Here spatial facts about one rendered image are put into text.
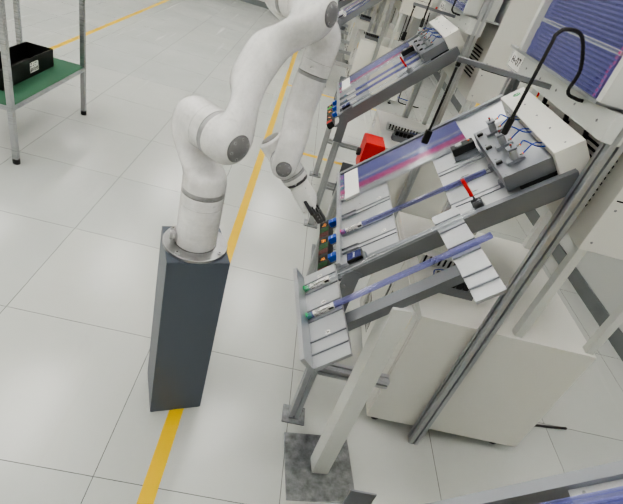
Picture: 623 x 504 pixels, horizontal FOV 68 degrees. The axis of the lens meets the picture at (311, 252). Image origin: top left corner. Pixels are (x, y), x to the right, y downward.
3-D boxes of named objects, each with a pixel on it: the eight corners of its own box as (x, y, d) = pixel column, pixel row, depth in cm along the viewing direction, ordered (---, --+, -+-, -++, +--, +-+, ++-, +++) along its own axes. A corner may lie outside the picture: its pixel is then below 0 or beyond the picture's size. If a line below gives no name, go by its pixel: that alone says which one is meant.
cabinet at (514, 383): (360, 424, 189) (420, 315, 154) (355, 308, 246) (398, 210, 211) (508, 455, 196) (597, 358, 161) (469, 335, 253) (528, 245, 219)
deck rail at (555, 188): (346, 284, 148) (337, 270, 145) (346, 280, 149) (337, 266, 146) (583, 189, 126) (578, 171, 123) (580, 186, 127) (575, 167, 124)
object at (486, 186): (462, 233, 137) (456, 219, 135) (427, 147, 192) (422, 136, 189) (580, 185, 127) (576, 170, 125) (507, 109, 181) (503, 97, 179)
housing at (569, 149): (565, 195, 129) (553, 152, 122) (511, 132, 169) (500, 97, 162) (596, 183, 126) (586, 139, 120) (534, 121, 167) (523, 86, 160)
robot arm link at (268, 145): (304, 171, 144) (301, 161, 152) (282, 135, 138) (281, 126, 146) (281, 184, 146) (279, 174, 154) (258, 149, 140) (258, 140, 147)
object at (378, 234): (346, 273, 148) (341, 265, 146) (343, 180, 202) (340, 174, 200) (402, 250, 142) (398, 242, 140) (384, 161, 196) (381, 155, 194)
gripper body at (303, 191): (286, 176, 156) (303, 202, 161) (283, 190, 147) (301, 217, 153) (306, 166, 154) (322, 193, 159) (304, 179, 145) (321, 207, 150)
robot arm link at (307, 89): (332, 86, 126) (293, 186, 140) (325, 76, 140) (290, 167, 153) (301, 74, 124) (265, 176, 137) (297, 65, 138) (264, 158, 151)
